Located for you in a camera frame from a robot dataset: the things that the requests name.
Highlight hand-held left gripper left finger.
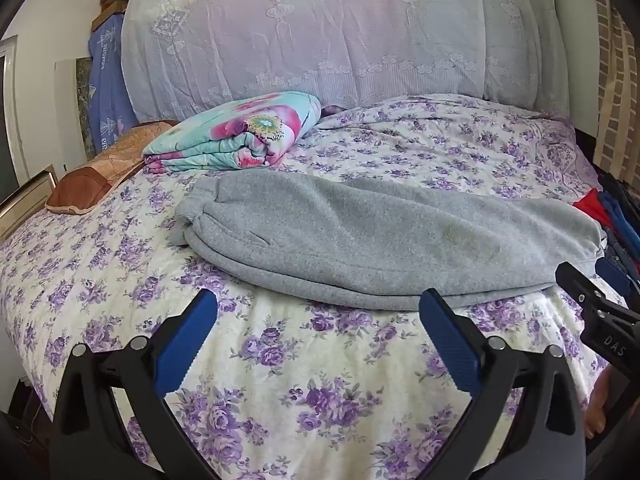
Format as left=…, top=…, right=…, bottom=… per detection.
left=50, top=289, right=223, bottom=480

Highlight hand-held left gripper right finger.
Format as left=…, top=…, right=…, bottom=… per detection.
left=419, top=287, right=587, bottom=480

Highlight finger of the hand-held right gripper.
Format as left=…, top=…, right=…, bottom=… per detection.
left=595, top=258, right=640, bottom=311
left=555, top=261, right=640, bottom=382

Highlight grey pants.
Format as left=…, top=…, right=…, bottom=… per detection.
left=169, top=172, right=608, bottom=311

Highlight person's right hand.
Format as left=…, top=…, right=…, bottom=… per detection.
left=584, top=367, right=614, bottom=441

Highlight dark denim garment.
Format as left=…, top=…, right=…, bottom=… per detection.
left=602, top=227, right=640, bottom=281

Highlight blue garment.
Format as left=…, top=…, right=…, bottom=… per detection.
left=597, top=175, right=640, bottom=261

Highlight red garment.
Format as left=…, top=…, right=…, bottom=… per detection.
left=572, top=189, right=613, bottom=231

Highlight bed with purple floral sheet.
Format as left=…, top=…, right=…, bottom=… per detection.
left=0, top=94, right=608, bottom=480

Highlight brick pattern curtain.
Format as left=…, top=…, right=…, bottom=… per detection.
left=592, top=0, right=640, bottom=181

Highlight brown pillow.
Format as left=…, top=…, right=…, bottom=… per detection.
left=46, top=120, right=178, bottom=216

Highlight folded floral blanket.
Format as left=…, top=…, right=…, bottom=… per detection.
left=142, top=91, right=323, bottom=173

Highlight marble pattern panel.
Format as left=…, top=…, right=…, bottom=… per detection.
left=75, top=57, right=96, bottom=161

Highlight white panel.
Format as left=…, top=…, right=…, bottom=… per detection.
left=54, top=57, right=81, bottom=173

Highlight white framed door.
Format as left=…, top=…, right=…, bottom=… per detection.
left=0, top=35, right=31, bottom=183

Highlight lavender lace covered bedding pile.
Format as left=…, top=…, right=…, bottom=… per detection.
left=121, top=0, right=571, bottom=121

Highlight golden picture frame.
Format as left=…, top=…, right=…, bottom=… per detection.
left=0, top=164, right=58, bottom=241

